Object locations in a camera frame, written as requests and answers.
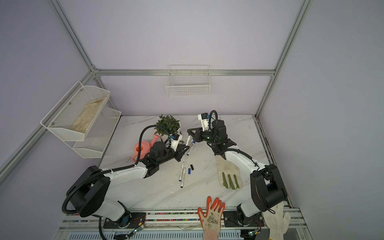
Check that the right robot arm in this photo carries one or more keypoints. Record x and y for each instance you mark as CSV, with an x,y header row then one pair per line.
x,y
267,187

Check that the orange palm work glove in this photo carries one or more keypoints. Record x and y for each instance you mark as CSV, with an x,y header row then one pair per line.
x,y
211,219

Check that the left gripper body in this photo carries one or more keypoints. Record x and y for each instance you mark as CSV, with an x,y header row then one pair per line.
x,y
174,153

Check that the white cotton glove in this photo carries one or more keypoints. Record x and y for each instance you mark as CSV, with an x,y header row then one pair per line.
x,y
277,221

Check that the beige green-fingered glove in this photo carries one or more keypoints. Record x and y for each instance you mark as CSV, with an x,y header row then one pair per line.
x,y
229,174

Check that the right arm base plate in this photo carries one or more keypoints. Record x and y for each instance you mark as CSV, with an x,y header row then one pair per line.
x,y
237,219

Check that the upper white mesh shelf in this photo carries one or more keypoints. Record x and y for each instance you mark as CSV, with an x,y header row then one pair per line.
x,y
59,120

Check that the white marker pen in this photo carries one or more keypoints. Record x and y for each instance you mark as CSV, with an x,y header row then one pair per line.
x,y
191,147
183,177
189,140
181,172

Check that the pink watering can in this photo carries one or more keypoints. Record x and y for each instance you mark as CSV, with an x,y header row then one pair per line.
x,y
144,148

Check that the white mesh shelf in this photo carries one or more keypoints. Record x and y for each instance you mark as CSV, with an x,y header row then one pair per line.
x,y
98,138
59,120

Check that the lower white mesh shelf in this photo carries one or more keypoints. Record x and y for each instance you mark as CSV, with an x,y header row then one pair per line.
x,y
98,138

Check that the white wire wall basket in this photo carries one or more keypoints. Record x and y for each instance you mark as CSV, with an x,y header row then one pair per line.
x,y
188,80

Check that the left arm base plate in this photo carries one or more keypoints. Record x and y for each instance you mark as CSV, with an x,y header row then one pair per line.
x,y
131,221

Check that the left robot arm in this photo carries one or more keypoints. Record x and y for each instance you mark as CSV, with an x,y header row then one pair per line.
x,y
88,195

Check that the potted green plant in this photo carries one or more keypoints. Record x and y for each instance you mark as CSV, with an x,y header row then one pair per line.
x,y
170,123

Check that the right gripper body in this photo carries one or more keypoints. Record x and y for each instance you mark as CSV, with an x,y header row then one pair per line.
x,y
199,135

